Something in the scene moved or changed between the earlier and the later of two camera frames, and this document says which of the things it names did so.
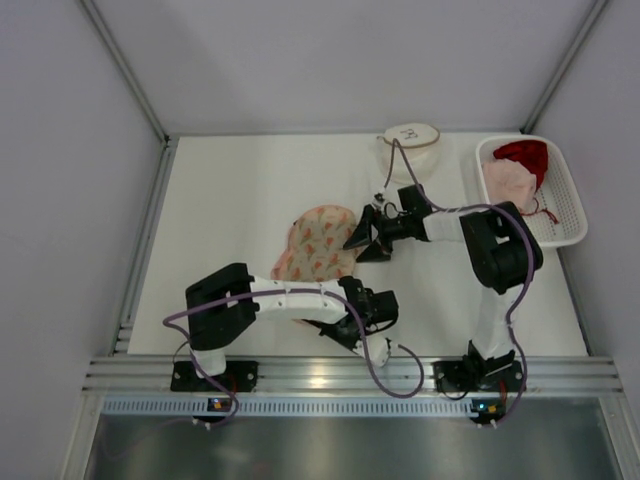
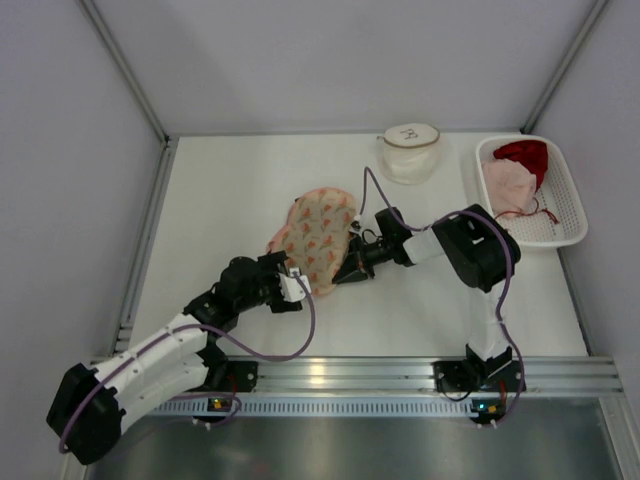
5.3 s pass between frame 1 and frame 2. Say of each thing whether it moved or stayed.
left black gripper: moved
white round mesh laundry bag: stayed
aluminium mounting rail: stayed
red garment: stayed
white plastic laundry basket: stayed
